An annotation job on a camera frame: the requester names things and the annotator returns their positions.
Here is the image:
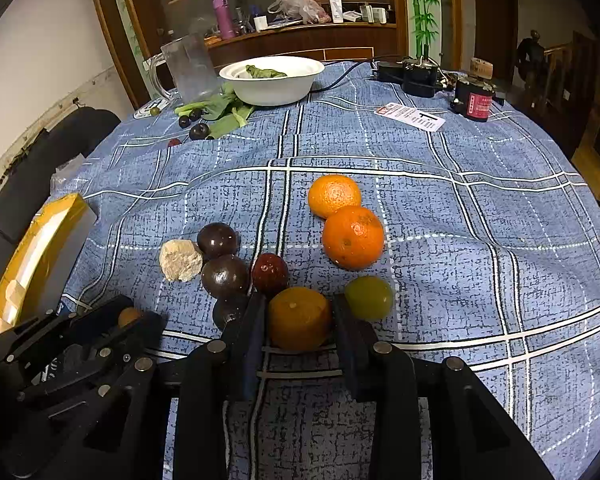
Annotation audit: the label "wooden cabinet with glass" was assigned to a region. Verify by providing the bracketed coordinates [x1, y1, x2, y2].
[87, 0, 463, 111]

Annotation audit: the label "red and black cylinder device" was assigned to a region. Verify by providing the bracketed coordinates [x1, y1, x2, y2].
[450, 77, 498, 122]

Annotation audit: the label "bamboo painted panel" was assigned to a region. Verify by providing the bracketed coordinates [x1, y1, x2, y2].
[402, 0, 443, 61]

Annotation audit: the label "crumpled clear plastic bag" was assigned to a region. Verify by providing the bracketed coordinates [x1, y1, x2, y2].
[52, 157, 86, 191]

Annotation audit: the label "round green fruit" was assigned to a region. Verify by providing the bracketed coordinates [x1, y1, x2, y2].
[344, 276, 394, 322]

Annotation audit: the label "white bowl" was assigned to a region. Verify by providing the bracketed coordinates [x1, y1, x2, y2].
[219, 56, 326, 107]

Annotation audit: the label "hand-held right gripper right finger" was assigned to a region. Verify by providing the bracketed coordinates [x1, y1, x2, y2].
[332, 295, 556, 480]

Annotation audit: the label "black chair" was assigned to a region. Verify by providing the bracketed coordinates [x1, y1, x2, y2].
[0, 107, 121, 311]

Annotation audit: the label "large bright orange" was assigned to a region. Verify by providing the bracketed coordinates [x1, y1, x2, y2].
[322, 206, 385, 271]

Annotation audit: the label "yellow cardboard box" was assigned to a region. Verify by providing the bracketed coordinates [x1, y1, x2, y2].
[0, 193, 98, 341]

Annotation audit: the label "small bright orange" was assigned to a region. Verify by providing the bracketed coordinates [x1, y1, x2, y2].
[308, 175, 362, 219]

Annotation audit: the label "beige crumbly chunk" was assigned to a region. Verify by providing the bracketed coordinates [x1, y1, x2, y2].
[159, 240, 203, 282]

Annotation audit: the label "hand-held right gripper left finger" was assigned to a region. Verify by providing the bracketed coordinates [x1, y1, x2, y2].
[0, 294, 267, 480]

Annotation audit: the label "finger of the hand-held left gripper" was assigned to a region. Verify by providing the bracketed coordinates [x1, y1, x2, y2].
[0, 296, 133, 361]
[95, 311, 165, 362]

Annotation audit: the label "clear glass mug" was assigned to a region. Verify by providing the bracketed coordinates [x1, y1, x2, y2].
[145, 34, 221, 106]

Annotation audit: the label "black power device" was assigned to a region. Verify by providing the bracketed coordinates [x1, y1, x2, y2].
[370, 57, 441, 98]

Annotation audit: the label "brown wooden door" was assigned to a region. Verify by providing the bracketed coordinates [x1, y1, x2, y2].
[474, 0, 520, 86]

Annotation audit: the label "brown tape roll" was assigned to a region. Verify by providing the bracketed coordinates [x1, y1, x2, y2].
[469, 57, 496, 81]

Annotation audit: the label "white and red card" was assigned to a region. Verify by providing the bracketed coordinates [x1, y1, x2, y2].
[374, 102, 445, 132]

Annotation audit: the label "black cable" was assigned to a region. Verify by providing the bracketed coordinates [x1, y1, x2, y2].
[310, 55, 406, 93]

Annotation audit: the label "purple bottle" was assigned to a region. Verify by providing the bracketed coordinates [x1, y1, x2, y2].
[211, 0, 237, 41]

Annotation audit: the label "dull orange tangerine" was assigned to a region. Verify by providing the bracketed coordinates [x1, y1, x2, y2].
[267, 287, 332, 352]

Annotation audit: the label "leafy greens in bowl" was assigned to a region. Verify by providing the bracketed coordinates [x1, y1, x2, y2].
[244, 65, 288, 80]

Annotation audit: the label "translucent plastic bag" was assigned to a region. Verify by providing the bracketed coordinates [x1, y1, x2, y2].
[267, 0, 328, 25]

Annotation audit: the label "loose leafy greens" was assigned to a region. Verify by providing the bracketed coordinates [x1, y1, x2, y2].
[175, 85, 255, 139]

